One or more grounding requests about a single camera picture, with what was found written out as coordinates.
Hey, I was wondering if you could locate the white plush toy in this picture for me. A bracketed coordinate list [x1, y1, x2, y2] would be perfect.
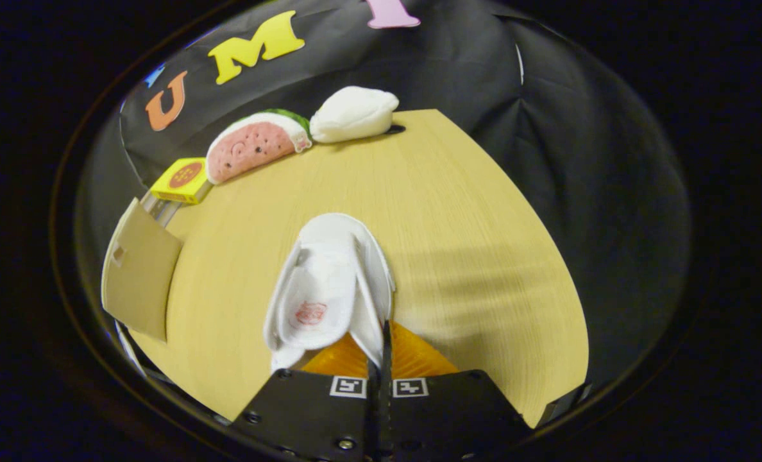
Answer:
[309, 85, 400, 144]

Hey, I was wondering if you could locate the yellow book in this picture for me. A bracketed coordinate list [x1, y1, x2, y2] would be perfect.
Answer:
[149, 157, 212, 206]

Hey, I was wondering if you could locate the white canvas shoe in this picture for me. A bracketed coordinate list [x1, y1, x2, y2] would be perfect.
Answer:
[263, 212, 397, 373]

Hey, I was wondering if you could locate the cream storage box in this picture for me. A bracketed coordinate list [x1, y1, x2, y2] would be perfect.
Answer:
[101, 197, 185, 343]

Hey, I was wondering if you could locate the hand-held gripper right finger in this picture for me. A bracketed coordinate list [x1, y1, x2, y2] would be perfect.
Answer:
[380, 320, 536, 462]

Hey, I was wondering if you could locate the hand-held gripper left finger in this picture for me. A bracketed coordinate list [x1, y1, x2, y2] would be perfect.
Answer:
[230, 332, 380, 462]

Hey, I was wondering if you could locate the watermelon slice plush toy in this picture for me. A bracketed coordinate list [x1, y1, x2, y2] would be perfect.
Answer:
[205, 108, 314, 186]

